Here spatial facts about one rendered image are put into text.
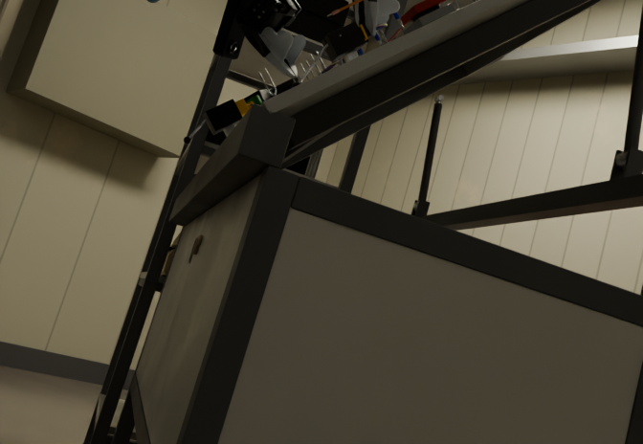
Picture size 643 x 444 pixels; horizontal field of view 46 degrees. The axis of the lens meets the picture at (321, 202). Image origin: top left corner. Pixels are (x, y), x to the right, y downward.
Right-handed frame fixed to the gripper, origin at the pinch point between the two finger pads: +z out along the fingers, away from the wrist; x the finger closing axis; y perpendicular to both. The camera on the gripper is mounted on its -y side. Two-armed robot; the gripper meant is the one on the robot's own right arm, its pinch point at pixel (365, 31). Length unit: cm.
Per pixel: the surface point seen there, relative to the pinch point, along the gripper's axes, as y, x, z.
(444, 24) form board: 0.4, -31.6, 8.7
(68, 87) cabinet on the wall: -69, 279, -54
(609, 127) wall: 200, 216, -20
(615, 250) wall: 185, 199, 43
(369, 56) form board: -10.1, -32.0, 13.2
